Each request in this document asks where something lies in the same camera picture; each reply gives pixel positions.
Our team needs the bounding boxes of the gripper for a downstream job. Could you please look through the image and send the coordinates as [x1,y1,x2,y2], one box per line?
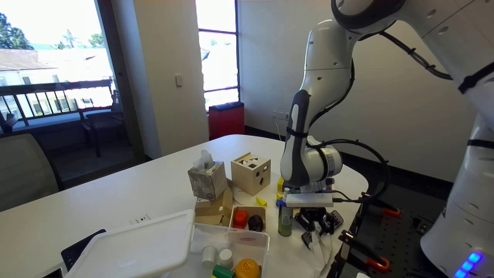
[294,207,335,236]

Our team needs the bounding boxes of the white napkin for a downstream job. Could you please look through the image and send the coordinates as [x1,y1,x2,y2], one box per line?
[308,228,333,277]

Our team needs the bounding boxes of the grey remote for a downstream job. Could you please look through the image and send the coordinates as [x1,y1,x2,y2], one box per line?
[301,210,345,249]

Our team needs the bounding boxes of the green spray bottle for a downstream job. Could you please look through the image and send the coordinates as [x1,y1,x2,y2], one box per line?
[278,188,294,237]

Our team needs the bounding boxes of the black clamp orange tips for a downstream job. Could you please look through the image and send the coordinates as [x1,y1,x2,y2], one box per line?
[338,229,390,271]
[358,193,401,217]

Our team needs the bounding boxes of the small wooden tray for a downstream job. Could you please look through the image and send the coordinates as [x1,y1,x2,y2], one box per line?
[228,205,267,234]

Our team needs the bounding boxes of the red block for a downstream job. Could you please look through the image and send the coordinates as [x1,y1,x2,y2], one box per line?
[233,210,248,229]

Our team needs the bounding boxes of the clear plastic bin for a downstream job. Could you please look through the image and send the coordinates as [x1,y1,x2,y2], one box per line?
[170,222,271,278]

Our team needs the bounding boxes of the white round disc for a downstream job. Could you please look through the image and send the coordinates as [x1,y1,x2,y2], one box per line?
[232,186,254,205]

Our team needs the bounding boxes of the wooden shape sorter cube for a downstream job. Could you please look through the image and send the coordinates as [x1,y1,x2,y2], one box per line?
[231,152,271,197]

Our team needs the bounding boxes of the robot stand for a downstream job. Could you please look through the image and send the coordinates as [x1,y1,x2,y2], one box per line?
[327,185,494,278]

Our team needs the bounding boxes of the white cylinder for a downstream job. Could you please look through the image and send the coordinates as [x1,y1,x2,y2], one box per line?
[219,249,234,270]
[201,246,219,269]

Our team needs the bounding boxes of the brown cardboard box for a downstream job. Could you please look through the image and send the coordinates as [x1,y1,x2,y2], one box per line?
[194,187,234,227]

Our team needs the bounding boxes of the green cylinder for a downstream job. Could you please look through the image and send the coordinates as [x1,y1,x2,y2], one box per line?
[212,265,235,278]

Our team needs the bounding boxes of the patterned tissue box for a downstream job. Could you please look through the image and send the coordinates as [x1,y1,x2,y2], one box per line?
[188,150,228,202]

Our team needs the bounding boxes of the red bin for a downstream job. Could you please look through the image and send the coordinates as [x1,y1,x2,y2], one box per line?
[208,102,245,141]

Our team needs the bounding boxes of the white plastic bin lid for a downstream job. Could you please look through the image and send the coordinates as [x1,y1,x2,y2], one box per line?
[64,209,196,278]

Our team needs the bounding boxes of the narrow window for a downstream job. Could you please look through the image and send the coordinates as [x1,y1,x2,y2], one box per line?
[195,0,240,112]

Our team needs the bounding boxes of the dark outdoor chair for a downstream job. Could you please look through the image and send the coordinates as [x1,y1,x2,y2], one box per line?
[78,90,129,158]

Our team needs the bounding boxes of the balcony railing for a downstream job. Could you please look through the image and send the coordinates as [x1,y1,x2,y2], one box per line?
[0,79,115,128]

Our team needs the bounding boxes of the grey office chair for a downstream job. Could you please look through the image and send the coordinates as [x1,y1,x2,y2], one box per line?
[0,133,65,213]

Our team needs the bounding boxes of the glass balcony door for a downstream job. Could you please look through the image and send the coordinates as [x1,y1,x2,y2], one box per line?
[0,0,134,163]

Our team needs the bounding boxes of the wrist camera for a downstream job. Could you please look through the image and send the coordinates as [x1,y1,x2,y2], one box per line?
[284,188,334,208]

